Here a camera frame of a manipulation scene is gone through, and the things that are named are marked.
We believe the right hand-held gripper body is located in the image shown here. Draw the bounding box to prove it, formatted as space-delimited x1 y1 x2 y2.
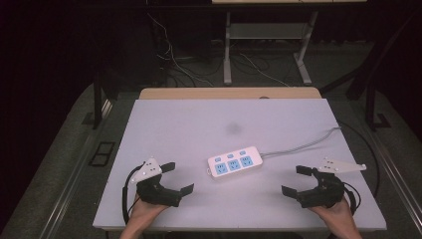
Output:
296 157 368 210

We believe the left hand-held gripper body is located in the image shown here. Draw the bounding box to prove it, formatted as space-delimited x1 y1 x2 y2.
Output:
130 157 183 208

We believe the white power strip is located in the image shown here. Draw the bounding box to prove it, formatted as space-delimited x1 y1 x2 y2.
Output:
207 145 264 180

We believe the person's left hand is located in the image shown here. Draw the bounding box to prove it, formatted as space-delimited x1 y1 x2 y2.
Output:
127 194 170 225

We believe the person's right hand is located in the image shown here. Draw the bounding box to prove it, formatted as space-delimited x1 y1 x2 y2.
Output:
308 196 354 228

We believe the white table board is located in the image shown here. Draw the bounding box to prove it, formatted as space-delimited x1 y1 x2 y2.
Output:
92 98 388 232

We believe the wooden table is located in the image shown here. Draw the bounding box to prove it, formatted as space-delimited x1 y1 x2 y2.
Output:
137 87 322 101

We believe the black metal stand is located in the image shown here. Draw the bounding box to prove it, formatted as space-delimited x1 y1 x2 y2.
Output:
319 9 422 132
81 64 121 130

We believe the grey power strip cable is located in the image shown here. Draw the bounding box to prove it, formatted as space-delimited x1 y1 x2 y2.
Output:
260 125 342 159

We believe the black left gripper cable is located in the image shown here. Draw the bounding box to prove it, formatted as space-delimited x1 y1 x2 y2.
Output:
121 164 144 225

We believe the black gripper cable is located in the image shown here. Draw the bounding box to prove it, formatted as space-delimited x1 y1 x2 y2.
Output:
342 180 362 217
121 164 144 225

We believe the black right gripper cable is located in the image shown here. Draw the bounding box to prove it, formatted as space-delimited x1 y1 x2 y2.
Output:
342 180 362 217

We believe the thin black cable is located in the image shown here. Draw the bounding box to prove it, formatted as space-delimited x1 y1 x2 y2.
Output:
337 120 381 199

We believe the aluminium floor rail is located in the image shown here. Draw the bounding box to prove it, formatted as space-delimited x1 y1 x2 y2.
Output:
39 99 114 239
366 127 422 230

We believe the white floor cable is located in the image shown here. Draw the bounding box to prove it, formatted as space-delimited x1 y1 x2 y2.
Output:
238 52 291 88
146 12 216 88

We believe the white metal desk frame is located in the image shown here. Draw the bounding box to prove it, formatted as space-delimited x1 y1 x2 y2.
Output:
222 9 320 87

